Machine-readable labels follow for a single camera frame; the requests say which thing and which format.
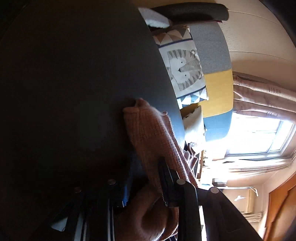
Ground pink knitted sweater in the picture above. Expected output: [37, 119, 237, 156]
[114, 98, 197, 240]

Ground cream deer print cushion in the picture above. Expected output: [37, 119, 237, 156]
[183, 106, 206, 152]

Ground grey yellow blue sofa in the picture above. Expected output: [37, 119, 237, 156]
[138, 8, 233, 142]

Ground cat print cushion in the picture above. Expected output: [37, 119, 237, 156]
[153, 26, 209, 109]

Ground black rolled mat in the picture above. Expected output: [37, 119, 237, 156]
[152, 2, 229, 24]

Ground wall air conditioner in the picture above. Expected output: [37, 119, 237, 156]
[220, 186, 259, 214]

